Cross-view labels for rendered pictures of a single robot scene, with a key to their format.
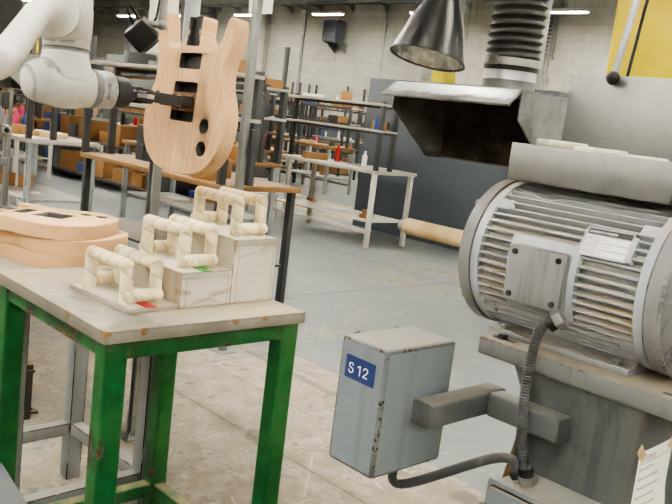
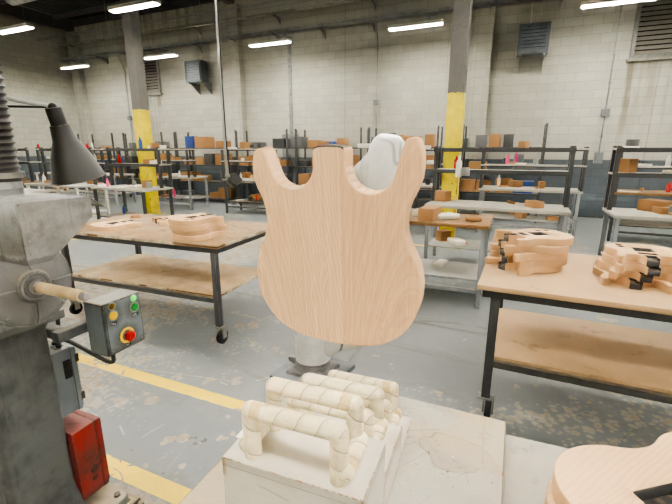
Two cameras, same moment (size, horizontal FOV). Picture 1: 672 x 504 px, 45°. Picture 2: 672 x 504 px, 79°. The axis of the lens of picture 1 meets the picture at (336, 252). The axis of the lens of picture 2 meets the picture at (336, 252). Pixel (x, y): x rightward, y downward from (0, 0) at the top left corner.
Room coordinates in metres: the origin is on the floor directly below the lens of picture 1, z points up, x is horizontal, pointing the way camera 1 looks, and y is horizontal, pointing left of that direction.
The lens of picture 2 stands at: (2.84, 0.12, 1.64)
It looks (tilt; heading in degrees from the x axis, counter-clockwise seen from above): 14 degrees down; 158
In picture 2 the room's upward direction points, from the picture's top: straight up
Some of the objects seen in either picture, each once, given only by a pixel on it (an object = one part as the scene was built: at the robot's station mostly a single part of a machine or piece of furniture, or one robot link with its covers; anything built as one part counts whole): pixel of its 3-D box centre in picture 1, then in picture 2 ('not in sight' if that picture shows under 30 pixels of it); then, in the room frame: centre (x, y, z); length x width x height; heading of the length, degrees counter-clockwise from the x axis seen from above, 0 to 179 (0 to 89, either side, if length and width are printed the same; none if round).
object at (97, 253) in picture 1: (109, 258); (362, 381); (1.97, 0.55, 1.04); 0.20 x 0.03 x 0.03; 47
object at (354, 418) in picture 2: (199, 208); (354, 426); (2.26, 0.39, 1.15); 0.03 x 0.03 x 0.09
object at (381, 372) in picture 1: (432, 428); (98, 328); (1.20, -0.18, 0.99); 0.24 x 0.21 x 0.26; 44
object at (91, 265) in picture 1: (90, 269); (392, 403); (2.03, 0.61, 0.99); 0.03 x 0.03 x 0.09
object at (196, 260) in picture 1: (199, 260); not in sight; (2.05, 0.34, 1.04); 0.11 x 0.03 x 0.03; 138
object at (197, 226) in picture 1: (193, 225); (328, 407); (2.14, 0.39, 1.12); 0.20 x 0.03 x 0.03; 47
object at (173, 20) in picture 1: (172, 31); (403, 167); (2.22, 0.50, 1.61); 0.07 x 0.04 x 0.10; 46
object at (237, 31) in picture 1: (232, 36); (273, 169); (2.04, 0.31, 1.60); 0.07 x 0.04 x 0.09; 46
